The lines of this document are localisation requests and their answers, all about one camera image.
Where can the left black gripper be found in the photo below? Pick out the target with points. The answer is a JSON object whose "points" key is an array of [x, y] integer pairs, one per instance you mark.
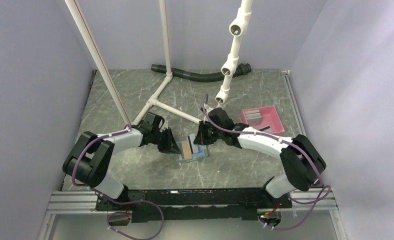
{"points": [[170, 146]]}

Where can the black striped card in tray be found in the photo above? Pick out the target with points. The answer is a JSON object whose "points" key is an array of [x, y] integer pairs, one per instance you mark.
{"points": [[266, 129]]}

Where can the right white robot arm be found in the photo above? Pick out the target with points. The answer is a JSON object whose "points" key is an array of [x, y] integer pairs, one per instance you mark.
{"points": [[300, 160]]}

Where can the credit card with black stripe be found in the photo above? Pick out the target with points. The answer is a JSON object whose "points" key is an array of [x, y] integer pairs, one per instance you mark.
{"points": [[193, 147]]}

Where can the white PVC pipe frame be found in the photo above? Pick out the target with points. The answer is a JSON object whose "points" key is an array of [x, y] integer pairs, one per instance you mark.
{"points": [[237, 29]]}

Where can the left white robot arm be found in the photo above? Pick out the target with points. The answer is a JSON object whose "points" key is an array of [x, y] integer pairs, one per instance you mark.
{"points": [[89, 159]]}

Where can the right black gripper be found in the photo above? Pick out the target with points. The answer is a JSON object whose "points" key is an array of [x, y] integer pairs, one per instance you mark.
{"points": [[201, 138]]}

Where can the pink plastic card tray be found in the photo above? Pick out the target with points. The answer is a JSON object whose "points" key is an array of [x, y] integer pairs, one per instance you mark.
{"points": [[270, 117]]}

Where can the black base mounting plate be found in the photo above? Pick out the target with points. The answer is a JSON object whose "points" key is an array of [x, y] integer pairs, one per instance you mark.
{"points": [[145, 205]]}

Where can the grey card stack in tray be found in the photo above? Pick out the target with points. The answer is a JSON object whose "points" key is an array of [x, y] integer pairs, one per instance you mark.
{"points": [[253, 117]]}

